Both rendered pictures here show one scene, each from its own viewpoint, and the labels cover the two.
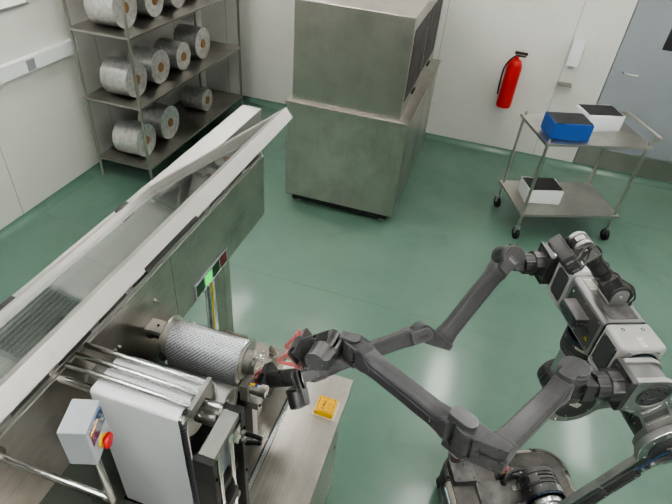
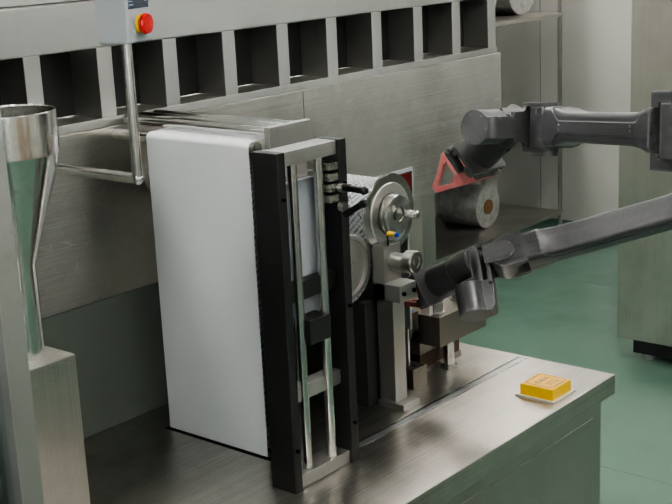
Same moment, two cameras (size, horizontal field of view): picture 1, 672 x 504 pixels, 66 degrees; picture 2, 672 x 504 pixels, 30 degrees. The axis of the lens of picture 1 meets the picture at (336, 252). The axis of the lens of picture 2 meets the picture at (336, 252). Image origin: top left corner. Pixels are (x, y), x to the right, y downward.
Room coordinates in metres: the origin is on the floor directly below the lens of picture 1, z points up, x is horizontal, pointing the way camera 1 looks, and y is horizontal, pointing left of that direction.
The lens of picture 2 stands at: (-1.01, -0.66, 1.75)
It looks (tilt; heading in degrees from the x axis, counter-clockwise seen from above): 14 degrees down; 26
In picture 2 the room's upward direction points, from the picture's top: 3 degrees counter-clockwise
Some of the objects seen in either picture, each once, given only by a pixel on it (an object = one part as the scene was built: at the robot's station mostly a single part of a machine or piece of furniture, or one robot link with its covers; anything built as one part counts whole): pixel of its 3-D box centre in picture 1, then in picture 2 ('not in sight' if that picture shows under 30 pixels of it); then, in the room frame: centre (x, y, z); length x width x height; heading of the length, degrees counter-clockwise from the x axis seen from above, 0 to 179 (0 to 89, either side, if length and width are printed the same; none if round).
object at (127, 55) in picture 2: (102, 475); (132, 111); (0.50, 0.41, 1.51); 0.02 x 0.02 x 0.20
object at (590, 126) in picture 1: (570, 172); not in sight; (3.91, -1.88, 0.51); 0.91 x 0.58 x 1.02; 98
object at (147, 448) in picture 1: (139, 453); (197, 288); (0.74, 0.48, 1.17); 0.34 x 0.05 x 0.54; 76
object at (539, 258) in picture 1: (533, 263); not in sight; (1.39, -0.67, 1.45); 0.09 x 0.08 x 0.12; 9
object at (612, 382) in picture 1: (606, 384); not in sight; (0.90, -0.74, 1.45); 0.09 x 0.08 x 0.12; 9
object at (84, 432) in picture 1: (89, 432); (127, 6); (0.50, 0.41, 1.66); 0.07 x 0.07 x 0.10; 4
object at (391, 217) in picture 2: (249, 361); (394, 214); (1.02, 0.23, 1.25); 0.07 x 0.02 x 0.07; 166
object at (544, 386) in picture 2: (325, 406); (545, 386); (1.12, -0.02, 0.91); 0.07 x 0.07 x 0.02; 76
